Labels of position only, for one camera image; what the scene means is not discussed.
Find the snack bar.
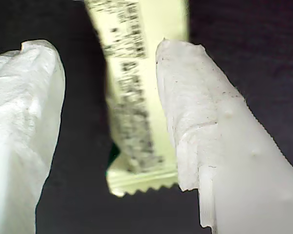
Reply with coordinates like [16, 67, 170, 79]
[84, 0, 190, 197]

